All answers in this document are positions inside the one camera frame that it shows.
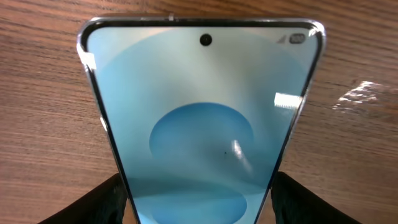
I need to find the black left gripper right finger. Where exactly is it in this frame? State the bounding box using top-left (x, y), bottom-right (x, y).
top-left (271, 172), bottom-right (359, 224)

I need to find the Galaxy smartphone with cyan screen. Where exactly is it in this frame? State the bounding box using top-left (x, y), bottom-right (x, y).
top-left (76, 14), bottom-right (326, 224)

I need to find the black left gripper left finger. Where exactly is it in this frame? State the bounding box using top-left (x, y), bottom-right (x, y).
top-left (39, 174), bottom-right (127, 224)

